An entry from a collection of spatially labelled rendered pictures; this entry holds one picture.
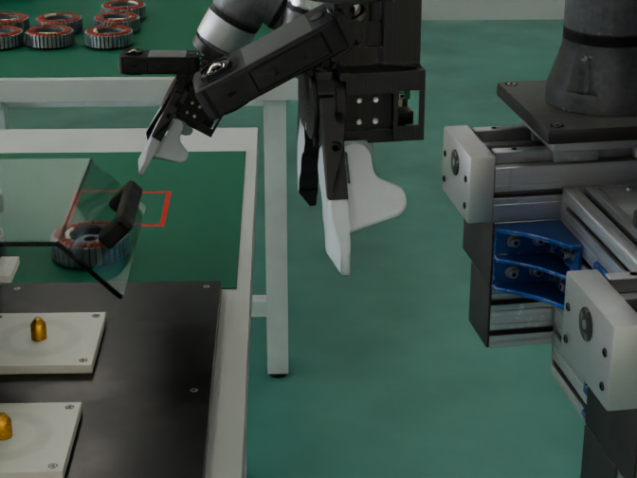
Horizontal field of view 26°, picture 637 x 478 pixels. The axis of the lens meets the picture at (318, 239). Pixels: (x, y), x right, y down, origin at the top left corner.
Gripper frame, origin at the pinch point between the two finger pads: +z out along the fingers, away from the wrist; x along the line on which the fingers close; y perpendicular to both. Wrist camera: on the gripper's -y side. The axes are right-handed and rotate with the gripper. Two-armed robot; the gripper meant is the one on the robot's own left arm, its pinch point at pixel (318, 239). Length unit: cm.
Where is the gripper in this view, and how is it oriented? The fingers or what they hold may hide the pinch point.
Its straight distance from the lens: 104.8
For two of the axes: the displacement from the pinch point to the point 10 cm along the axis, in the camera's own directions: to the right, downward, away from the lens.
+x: -1.7, -3.7, 9.1
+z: 0.0, 9.3, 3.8
